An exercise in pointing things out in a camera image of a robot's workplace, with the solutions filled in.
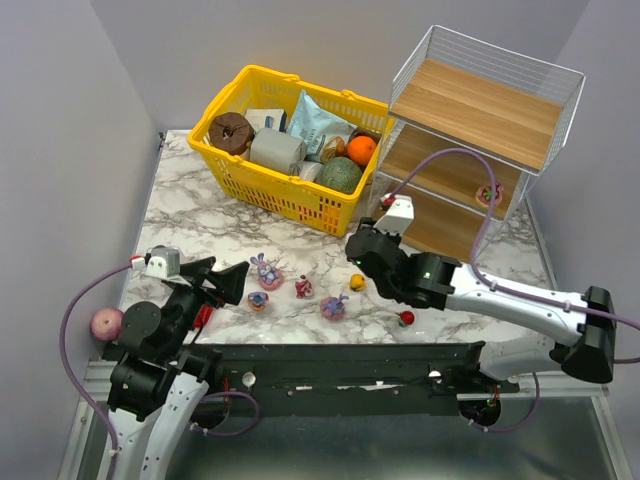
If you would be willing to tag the grey paper roll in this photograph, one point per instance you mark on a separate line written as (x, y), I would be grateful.
(278, 151)

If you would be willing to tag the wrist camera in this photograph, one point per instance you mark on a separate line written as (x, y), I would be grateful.
(398, 214)
(160, 262)

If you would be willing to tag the white cup in basket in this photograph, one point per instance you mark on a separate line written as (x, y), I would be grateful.
(310, 170)

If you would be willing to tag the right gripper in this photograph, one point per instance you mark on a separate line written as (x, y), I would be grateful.
(370, 248)

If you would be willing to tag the pink bear with santa hat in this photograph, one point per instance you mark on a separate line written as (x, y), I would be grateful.
(304, 288)

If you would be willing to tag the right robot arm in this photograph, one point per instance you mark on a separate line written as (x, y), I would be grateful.
(575, 333)

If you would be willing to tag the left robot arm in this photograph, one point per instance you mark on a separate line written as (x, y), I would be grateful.
(159, 380)

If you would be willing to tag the chocolate donut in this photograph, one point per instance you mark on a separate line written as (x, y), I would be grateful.
(231, 132)

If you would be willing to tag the green melon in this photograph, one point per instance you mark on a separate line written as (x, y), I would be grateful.
(340, 174)

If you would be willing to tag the light blue chips bag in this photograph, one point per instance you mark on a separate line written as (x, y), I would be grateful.
(315, 126)

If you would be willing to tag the purple bunny on pink donut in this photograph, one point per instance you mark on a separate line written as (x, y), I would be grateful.
(270, 278)

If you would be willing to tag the red bell pepper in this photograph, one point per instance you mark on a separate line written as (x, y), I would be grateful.
(203, 316)

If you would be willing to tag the brown bread pastry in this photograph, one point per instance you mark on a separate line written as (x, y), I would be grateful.
(335, 147)

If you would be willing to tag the orange fruit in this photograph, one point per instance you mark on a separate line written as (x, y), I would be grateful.
(360, 149)

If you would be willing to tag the white wire wooden shelf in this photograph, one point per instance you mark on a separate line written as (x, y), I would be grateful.
(465, 113)

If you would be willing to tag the red cherry toy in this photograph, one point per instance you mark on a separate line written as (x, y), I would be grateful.
(406, 318)

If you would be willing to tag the yellow hair girl figure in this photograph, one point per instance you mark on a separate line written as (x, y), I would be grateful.
(357, 283)

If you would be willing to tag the purple bunny on pink macaron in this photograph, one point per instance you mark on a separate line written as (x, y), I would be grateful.
(333, 308)

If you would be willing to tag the white blue box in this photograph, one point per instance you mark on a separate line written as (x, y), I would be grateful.
(275, 119)

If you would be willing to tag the pink strawberry cake toy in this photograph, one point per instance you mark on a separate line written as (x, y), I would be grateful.
(488, 194)

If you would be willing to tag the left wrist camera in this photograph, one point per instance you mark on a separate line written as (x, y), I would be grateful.
(160, 262)

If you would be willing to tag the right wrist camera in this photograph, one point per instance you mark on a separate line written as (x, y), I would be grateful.
(398, 214)

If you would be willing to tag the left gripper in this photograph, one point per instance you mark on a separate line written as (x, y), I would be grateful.
(201, 280)

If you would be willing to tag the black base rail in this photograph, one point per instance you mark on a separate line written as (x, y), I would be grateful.
(351, 380)

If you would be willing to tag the purple bunny in orange cup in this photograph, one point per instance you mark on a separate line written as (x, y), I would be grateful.
(258, 301)

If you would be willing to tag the yellow plastic basket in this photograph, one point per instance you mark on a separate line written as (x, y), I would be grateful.
(303, 201)

